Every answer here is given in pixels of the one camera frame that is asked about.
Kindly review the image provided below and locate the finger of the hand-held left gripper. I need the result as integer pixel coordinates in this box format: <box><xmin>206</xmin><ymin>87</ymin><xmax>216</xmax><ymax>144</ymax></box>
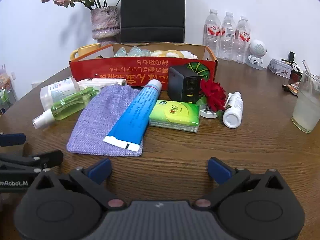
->
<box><xmin>0</xmin><ymin>133</ymin><xmax>26</xmax><ymax>147</ymax></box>
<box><xmin>0</xmin><ymin>150</ymin><xmax>64</xmax><ymax>175</ymax></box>

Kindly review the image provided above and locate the cream plush toy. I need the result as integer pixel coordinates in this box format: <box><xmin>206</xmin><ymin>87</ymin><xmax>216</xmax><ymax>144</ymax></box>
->
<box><xmin>151</xmin><ymin>49</ymin><xmax>198</xmax><ymax>60</ymax></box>

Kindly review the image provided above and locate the small white box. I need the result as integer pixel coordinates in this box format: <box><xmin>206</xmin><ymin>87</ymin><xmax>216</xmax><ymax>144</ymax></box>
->
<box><xmin>267</xmin><ymin>58</ymin><xmax>295</xmax><ymax>75</ymax></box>

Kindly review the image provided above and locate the yellow mug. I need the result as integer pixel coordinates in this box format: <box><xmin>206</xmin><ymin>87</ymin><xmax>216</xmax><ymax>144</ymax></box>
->
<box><xmin>70</xmin><ymin>43</ymin><xmax>102</xmax><ymax>61</ymax></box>

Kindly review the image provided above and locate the purple woven pouch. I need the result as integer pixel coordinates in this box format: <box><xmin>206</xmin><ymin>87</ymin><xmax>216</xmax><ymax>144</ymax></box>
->
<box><xmin>66</xmin><ymin>85</ymin><xmax>143</xmax><ymax>157</ymax></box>

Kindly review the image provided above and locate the black charger block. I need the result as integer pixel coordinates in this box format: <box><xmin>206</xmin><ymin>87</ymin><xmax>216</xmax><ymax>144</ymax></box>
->
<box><xmin>167</xmin><ymin>65</ymin><xmax>202</xmax><ymax>104</ymax></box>

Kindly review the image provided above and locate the white robot speaker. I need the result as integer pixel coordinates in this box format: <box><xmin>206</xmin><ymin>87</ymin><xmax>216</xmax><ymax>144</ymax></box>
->
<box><xmin>247</xmin><ymin>39</ymin><xmax>267</xmax><ymax>70</ymax></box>

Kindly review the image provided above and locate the red cardboard box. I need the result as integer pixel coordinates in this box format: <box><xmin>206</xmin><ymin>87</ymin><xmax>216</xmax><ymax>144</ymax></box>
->
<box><xmin>69</xmin><ymin>42</ymin><xmax>218</xmax><ymax>93</ymax></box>

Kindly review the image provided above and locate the red artificial rose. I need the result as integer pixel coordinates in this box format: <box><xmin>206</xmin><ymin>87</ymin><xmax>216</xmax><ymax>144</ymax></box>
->
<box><xmin>196</xmin><ymin>79</ymin><xmax>227</xmax><ymax>112</ymax></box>

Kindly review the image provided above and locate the black paper bag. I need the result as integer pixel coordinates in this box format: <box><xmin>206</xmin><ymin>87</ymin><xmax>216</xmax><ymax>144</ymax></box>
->
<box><xmin>120</xmin><ymin>0</ymin><xmax>186</xmax><ymax>44</ymax></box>

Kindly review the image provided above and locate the white plastic jar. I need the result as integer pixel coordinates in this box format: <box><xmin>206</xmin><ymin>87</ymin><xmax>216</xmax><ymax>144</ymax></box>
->
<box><xmin>40</xmin><ymin>78</ymin><xmax>80</xmax><ymax>112</ymax></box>

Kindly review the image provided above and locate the plastic cup with straw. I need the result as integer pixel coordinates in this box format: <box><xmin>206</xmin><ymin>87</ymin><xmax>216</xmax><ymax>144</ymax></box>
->
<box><xmin>291</xmin><ymin>70</ymin><xmax>320</xmax><ymax>133</ymax></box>

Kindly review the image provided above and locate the green tissue packet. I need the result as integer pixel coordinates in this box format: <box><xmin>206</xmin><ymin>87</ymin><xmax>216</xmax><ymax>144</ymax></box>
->
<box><xmin>149</xmin><ymin>100</ymin><xmax>200</xmax><ymax>133</ymax></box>

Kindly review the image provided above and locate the clear water bottle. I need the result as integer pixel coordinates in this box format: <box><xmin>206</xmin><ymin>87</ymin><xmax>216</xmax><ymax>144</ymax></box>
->
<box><xmin>203</xmin><ymin>9</ymin><xmax>222</xmax><ymax>56</ymax></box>
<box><xmin>234</xmin><ymin>15</ymin><xmax>251</xmax><ymax>64</ymax></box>
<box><xmin>220</xmin><ymin>12</ymin><xmax>237</xmax><ymax>60</ymax></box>

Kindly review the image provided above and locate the dark red small box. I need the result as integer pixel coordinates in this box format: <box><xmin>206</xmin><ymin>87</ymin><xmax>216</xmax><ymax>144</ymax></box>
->
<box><xmin>290</xmin><ymin>67</ymin><xmax>304</xmax><ymax>82</ymax></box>

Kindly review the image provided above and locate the blue tube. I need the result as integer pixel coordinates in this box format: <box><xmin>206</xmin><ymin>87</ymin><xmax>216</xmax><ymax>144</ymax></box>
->
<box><xmin>103</xmin><ymin>79</ymin><xmax>162</xmax><ymax>152</ymax></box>

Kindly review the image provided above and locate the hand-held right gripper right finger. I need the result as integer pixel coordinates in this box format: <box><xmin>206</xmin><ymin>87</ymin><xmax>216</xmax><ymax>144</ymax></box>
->
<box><xmin>194</xmin><ymin>157</ymin><xmax>293</xmax><ymax>210</ymax></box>

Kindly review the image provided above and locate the purple ceramic vase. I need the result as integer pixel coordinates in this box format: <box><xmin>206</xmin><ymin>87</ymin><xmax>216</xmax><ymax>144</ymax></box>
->
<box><xmin>90</xmin><ymin>6</ymin><xmax>120</xmax><ymax>46</ymax></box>

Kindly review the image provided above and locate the white round dish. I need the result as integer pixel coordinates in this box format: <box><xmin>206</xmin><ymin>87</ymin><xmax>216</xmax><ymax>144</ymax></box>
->
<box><xmin>199</xmin><ymin>104</ymin><xmax>218</xmax><ymax>119</ymax></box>

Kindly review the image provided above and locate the shelf of colourful packets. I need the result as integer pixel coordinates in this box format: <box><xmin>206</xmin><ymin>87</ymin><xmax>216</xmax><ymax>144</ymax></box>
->
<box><xmin>0</xmin><ymin>65</ymin><xmax>18</xmax><ymax>115</ymax></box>

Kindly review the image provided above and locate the small white bottle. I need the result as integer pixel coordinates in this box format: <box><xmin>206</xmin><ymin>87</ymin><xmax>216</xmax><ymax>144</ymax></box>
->
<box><xmin>222</xmin><ymin>92</ymin><xmax>244</xmax><ymax>129</ymax></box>

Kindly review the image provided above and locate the green spray bottle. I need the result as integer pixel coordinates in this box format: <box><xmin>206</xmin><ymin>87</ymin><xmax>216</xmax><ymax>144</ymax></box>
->
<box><xmin>32</xmin><ymin>87</ymin><xmax>100</xmax><ymax>130</ymax></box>

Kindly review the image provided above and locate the white plush toy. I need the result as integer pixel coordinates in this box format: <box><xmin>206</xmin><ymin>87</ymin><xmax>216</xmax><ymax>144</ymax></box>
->
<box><xmin>77</xmin><ymin>78</ymin><xmax>127</xmax><ymax>92</ymax></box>

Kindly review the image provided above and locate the brown snack wrapper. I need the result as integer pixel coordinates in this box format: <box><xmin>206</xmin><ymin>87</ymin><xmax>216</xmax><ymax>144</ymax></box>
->
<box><xmin>282</xmin><ymin>82</ymin><xmax>302</xmax><ymax>95</ymax></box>

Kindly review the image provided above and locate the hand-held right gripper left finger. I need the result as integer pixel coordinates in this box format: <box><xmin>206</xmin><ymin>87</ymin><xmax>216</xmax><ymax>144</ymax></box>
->
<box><xmin>25</xmin><ymin>158</ymin><xmax>127</xmax><ymax>210</ymax></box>

